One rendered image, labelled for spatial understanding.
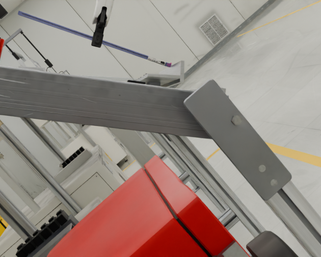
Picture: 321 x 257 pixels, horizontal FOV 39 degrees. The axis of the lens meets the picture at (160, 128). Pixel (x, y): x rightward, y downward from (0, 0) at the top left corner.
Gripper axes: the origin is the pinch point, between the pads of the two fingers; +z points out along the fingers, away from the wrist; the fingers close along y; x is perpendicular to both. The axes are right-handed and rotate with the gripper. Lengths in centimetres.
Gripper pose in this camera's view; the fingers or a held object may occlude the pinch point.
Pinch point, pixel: (97, 40)
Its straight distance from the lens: 150.8
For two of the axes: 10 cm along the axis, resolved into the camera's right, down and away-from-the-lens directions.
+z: -2.1, 9.8, -0.2
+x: 9.6, 2.1, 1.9
